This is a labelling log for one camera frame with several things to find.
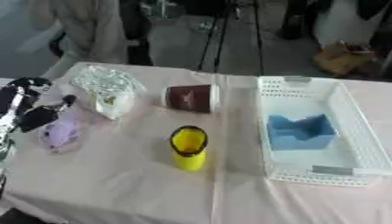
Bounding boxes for brown paper cup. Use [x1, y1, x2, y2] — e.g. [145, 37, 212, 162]
[160, 83, 222, 114]

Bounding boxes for yellow cup with black rim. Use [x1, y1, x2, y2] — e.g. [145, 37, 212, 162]
[168, 125, 210, 172]

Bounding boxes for blue foam block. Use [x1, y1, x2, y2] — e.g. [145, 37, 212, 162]
[266, 113, 339, 151]

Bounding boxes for purple soft pouch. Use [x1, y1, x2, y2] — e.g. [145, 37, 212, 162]
[37, 113, 86, 154]

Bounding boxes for person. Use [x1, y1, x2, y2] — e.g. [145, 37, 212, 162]
[276, 0, 392, 51]
[13, 0, 135, 80]

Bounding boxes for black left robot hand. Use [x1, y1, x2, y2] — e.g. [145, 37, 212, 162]
[0, 76, 80, 133]

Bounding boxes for clear plastic snack bag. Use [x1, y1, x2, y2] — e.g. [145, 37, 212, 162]
[68, 65, 147, 121]

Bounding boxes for white perforated plastic basket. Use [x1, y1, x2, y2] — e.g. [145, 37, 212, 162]
[255, 75, 392, 187]

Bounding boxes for black tripod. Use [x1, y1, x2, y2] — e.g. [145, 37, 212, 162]
[196, 0, 267, 76]

